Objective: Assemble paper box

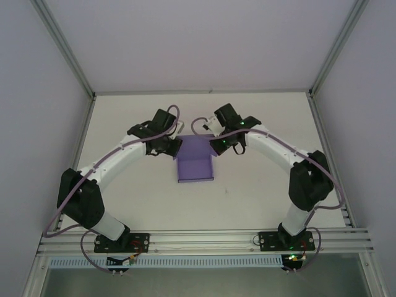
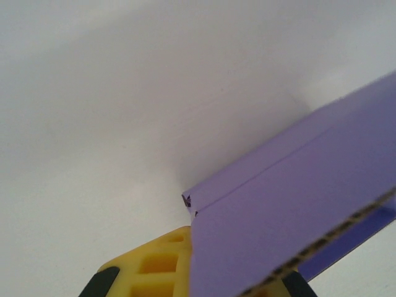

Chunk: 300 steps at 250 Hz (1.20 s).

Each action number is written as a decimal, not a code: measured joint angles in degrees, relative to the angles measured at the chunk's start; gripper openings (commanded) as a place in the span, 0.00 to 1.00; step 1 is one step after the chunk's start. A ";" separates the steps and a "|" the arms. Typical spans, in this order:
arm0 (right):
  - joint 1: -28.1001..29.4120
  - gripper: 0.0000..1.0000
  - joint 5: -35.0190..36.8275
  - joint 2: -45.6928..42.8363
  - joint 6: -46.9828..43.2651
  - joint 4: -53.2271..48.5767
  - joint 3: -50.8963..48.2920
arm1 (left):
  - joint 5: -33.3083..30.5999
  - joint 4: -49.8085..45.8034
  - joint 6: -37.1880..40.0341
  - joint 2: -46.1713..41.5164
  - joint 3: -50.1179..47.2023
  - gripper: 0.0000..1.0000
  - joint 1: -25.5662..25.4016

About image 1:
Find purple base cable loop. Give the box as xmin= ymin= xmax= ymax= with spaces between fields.
xmin=286 ymin=226 xmax=321 ymax=275
xmin=80 ymin=230 xmax=128 ymax=275

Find aluminium left side rail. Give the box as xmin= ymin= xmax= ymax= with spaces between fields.
xmin=53 ymin=94 xmax=97 ymax=232

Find aluminium left frame post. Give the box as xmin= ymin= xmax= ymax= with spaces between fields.
xmin=30 ymin=0 xmax=96 ymax=99

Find right base connector wires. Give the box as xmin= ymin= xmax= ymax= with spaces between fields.
xmin=283 ymin=239 xmax=309 ymax=265

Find base connector wires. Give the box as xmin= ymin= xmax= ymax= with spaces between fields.
xmin=106 ymin=239 xmax=146 ymax=267
xmin=283 ymin=239 xmax=309 ymax=265

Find light blue slotted cable duct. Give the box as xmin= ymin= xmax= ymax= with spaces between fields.
xmin=49 ymin=254 xmax=284 ymax=269

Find aluminium frame post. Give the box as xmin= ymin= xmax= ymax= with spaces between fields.
xmin=30 ymin=0 xmax=96 ymax=99
xmin=310 ymin=0 xmax=371 ymax=97

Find left base connector wires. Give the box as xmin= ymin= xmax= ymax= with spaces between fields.
xmin=106 ymin=239 xmax=146 ymax=267

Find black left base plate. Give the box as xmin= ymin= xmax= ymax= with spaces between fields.
xmin=94 ymin=231 xmax=151 ymax=254

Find aluminium right side rail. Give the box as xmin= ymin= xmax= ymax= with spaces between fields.
xmin=308 ymin=92 xmax=356 ymax=229

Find grey metal sheet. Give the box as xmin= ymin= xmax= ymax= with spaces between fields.
xmin=39 ymin=266 xmax=382 ymax=297

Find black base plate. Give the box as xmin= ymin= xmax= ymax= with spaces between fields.
xmin=94 ymin=231 xmax=151 ymax=254
xmin=258 ymin=230 xmax=316 ymax=251

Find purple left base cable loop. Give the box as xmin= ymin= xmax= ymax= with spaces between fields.
xmin=80 ymin=230 xmax=128 ymax=275

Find aluminium rail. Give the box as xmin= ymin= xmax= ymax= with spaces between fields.
xmin=92 ymin=88 xmax=313 ymax=96
xmin=53 ymin=94 xmax=97 ymax=232
xmin=308 ymin=92 xmax=356 ymax=229
xmin=37 ymin=228 xmax=376 ymax=257

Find purple cloth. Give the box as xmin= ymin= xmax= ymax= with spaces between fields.
xmin=171 ymin=135 xmax=217 ymax=184

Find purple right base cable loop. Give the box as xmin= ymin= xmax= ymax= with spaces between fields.
xmin=286 ymin=226 xmax=321 ymax=275

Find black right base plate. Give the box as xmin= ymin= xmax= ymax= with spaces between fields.
xmin=258 ymin=230 xmax=316 ymax=251

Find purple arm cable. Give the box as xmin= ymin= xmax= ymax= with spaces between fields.
xmin=190 ymin=116 xmax=345 ymax=230
xmin=42 ymin=105 xmax=182 ymax=239

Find aluminium front rail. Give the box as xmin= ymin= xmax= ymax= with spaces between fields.
xmin=37 ymin=228 xmax=376 ymax=257

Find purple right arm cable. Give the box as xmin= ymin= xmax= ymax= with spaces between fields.
xmin=190 ymin=116 xmax=345 ymax=230

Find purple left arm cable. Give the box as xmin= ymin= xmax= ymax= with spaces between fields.
xmin=42 ymin=105 xmax=182 ymax=239

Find aluminium back rail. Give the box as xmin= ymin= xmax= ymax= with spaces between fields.
xmin=92 ymin=88 xmax=313 ymax=96

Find aluminium right frame post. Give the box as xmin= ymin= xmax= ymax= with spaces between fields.
xmin=310 ymin=0 xmax=371 ymax=97

